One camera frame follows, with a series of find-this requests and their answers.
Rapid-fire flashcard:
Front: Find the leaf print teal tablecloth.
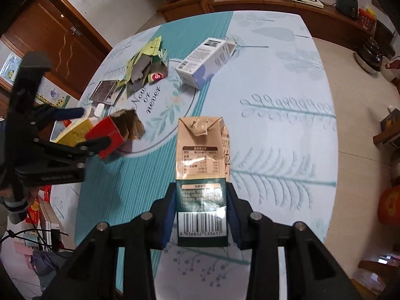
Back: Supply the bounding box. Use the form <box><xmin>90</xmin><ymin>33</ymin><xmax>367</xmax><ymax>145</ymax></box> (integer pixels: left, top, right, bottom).
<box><xmin>50</xmin><ymin>10</ymin><xmax>338</xmax><ymax>300</ymax></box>

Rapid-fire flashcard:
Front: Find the wooden television cabinet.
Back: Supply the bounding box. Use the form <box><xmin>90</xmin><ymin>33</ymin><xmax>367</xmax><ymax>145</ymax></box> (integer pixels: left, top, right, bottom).
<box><xmin>157</xmin><ymin>0</ymin><xmax>377</xmax><ymax>43</ymax></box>

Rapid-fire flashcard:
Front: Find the wall poster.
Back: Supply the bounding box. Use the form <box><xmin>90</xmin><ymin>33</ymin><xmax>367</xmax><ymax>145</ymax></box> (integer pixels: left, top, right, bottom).
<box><xmin>0</xmin><ymin>53</ymin><xmax>71</xmax><ymax>108</ymax></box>

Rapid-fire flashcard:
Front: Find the dark glossy flat packet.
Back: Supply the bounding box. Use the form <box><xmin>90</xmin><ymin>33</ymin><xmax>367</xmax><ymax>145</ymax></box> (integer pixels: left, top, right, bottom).
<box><xmin>90</xmin><ymin>79</ymin><xmax>124</xmax><ymax>104</ymax></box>

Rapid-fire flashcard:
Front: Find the white set-top box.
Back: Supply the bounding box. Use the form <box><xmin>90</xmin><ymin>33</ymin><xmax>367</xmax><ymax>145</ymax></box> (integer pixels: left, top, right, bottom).
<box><xmin>289</xmin><ymin>0</ymin><xmax>325</xmax><ymax>9</ymax></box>

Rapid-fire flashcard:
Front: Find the brown wooden door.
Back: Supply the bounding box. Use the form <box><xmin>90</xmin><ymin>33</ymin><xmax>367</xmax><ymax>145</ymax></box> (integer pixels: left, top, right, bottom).
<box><xmin>0</xmin><ymin>0</ymin><xmax>113</xmax><ymax>101</ymax></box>

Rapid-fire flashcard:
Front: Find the green beige milk carton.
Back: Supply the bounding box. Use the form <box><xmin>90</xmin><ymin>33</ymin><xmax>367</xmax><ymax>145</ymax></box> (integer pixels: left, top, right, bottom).
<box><xmin>175</xmin><ymin>116</ymin><xmax>232</xmax><ymax>247</ymax></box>

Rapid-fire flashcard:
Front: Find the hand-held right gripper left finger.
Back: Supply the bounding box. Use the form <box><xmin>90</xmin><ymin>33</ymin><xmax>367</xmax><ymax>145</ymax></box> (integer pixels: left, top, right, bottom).
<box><xmin>40</xmin><ymin>183</ymin><xmax>177</xmax><ymax>300</ymax></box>

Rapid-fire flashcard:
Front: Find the wooden table pink cloth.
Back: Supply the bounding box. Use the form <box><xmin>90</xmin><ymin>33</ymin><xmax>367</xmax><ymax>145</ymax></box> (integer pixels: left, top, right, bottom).
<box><xmin>373</xmin><ymin>108</ymin><xmax>400</xmax><ymax>147</ymax></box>

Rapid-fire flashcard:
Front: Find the white purple cardboard box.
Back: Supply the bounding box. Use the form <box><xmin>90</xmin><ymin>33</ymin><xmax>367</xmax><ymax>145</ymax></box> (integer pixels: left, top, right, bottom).
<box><xmin>175</xmin><ymin>37</ymin><xmax>236</xmax><ymax>90</ymax></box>

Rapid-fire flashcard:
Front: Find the red cardboard box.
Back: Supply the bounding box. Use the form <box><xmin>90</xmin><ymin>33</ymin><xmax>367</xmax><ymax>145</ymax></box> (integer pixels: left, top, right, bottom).
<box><xmin>84</xmin><ymin>109</ymin><xmax>146</xmax><ymax>161</ymax></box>

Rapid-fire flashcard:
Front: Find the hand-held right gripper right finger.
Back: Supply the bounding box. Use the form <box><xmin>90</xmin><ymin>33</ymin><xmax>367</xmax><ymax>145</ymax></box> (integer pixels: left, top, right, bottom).
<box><xmin>226</xmin><ymin>183</ymin><xmax>360</xmax><ymax>300</ymax></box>

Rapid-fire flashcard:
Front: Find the red plastic basket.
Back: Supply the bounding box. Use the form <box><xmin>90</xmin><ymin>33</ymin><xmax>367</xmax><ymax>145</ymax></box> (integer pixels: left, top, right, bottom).
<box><xmin>358</xmin><ymin>8</ymin><xmax>377</xmax><ymax>32</ymax></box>

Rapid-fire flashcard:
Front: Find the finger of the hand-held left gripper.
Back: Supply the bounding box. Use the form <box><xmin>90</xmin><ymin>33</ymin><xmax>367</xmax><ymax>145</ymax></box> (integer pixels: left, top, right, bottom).
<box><xmin>31</xmin><ymin>104</ymin><xmax>85</xmax><ymax>132</ymax></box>
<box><xmin>34</xmin><ymin>136</ymin><xmax>112</xmax><ymax>165</ymax></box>

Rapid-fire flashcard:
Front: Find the red plastic bucket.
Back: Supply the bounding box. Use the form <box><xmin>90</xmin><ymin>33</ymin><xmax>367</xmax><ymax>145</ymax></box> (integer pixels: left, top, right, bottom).
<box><xmin>377</xmin><ymin>185</ymin><xmax>400</xmax><ymax>225</ymax></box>

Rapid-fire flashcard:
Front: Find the black ceramic jar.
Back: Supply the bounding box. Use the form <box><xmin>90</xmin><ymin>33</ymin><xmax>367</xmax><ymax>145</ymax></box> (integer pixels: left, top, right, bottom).
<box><xmin>353</xmin><ymin>37</ymin><xmax>383</xmax><ymax>74</ymax></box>

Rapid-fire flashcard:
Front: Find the dark green appliance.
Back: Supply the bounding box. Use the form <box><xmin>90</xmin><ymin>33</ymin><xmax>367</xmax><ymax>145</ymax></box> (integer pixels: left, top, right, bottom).
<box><xmin>336</xmin><ymin>0</ymin><xmax>359</xmax><ymax>16</ymax></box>

